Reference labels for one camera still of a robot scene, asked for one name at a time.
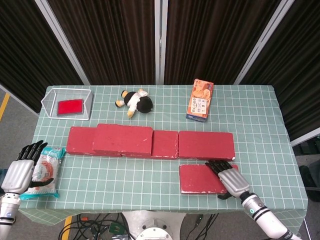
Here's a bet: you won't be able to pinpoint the grey partition base rail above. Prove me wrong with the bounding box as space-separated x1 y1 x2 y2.
289 134 320 148
0 83 40 117

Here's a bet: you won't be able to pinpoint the black floor cable bundle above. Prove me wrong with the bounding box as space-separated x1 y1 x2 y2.
193 213 220 240

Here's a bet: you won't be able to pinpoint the green checkered tablecloth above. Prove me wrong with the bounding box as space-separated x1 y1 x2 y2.
13 84 309 237

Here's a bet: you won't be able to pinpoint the teal snack bag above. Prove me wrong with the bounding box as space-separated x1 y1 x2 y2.
19 146 67 201

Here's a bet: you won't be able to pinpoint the clear plastic tray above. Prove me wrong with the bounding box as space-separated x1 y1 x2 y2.
40 87 94 121

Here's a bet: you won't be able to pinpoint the green circuit board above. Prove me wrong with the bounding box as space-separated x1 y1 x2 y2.
109 223 125 235

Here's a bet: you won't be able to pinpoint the black white plush toy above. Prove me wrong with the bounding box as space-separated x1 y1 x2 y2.
114 88 154 119

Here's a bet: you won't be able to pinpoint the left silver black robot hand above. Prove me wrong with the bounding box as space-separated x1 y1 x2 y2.
0 139 55 195

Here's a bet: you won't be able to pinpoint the grey partition post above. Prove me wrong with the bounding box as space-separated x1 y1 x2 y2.
34 0 91 86
154 0 169 85
233 0 296 85

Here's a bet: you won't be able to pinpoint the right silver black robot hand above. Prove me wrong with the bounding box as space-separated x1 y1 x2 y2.
204 159 251 201

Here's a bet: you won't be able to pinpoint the black floor equipment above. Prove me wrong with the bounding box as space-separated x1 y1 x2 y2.
298 164 320 200

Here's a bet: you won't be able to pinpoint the red ink pad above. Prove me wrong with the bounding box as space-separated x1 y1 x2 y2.
56 98 84 116

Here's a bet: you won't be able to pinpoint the red brick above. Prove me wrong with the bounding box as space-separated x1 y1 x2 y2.
66 126 98 155
177 130 236 161
91 123 154 156
179 163 240 195
121 129 180 160

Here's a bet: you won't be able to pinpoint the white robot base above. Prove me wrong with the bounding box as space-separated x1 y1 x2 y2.
122 211 187 240

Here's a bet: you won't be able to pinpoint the orange biscuit box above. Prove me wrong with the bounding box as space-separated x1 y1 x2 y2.
185 78 215 123

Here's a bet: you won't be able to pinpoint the tangled black floor cables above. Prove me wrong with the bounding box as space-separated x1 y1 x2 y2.
58 212 133 240

